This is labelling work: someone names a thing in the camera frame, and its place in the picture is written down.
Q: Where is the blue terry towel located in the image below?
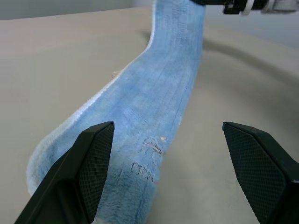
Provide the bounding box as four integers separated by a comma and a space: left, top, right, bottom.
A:
26, 0, 207, 224

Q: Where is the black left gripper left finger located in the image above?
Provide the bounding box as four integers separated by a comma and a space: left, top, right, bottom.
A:
13, 121, 115, 224

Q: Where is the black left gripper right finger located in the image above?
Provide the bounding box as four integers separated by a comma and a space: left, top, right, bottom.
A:
222, 121, 299, 224

